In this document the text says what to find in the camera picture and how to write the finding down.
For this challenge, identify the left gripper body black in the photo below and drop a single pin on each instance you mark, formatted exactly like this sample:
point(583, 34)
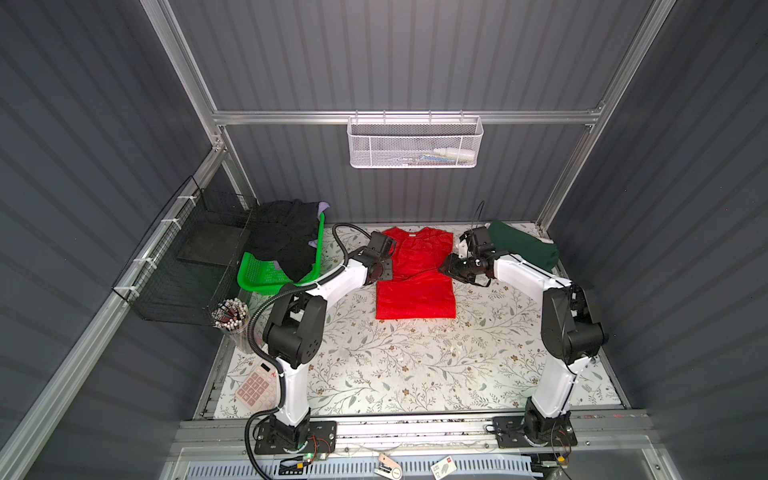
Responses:
point(385, 270)

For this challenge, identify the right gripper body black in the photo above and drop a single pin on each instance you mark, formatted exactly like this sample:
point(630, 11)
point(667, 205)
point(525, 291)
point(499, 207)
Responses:
point(461, 268)

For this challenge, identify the red t shirt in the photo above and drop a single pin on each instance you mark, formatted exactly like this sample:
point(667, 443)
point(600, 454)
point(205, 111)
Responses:
point(417, 289)

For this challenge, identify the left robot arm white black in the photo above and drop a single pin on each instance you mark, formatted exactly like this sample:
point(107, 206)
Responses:
point(294, 332)

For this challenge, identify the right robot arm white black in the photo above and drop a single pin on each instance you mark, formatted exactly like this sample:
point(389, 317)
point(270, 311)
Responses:
point(570, 337)

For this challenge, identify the folded dark green t shirt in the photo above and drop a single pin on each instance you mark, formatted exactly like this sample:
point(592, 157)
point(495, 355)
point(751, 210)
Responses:
point(509, 240)

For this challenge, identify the purple garment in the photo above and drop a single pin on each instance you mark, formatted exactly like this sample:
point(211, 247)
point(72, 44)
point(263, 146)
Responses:
point(322, 207)

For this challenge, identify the white bottle in basket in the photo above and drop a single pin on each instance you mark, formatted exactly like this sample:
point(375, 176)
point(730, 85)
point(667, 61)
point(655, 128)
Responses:
point(456, 154)

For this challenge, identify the black t shirt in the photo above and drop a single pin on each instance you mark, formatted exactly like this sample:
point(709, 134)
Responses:
point(286, 232)

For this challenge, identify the floral table cloth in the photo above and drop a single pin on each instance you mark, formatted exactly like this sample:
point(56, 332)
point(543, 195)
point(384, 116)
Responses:
point(489, 357)

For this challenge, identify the green plastic basket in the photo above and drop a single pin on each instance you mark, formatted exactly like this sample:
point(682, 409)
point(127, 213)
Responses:
point(265, 278)

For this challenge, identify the cup of pens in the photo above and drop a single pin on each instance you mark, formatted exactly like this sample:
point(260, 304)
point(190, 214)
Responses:
point(231, 317)

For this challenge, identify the white calculator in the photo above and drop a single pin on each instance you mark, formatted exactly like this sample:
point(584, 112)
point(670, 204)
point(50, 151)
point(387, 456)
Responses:
point(259, 390)

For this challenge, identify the white tag card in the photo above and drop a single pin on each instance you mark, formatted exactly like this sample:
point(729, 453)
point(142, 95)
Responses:
point(387, 468)

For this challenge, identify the white label card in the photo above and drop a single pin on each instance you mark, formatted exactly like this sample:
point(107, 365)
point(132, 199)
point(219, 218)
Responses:
point(443, 468)

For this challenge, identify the white wire wall basket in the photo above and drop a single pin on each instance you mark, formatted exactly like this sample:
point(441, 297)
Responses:
point(407, 142)

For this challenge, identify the black wire mesh basket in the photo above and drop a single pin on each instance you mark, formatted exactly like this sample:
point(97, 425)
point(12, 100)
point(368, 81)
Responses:
point(189, 263)

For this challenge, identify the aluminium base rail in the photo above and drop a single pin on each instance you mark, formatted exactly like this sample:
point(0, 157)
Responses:
point(599, 444)

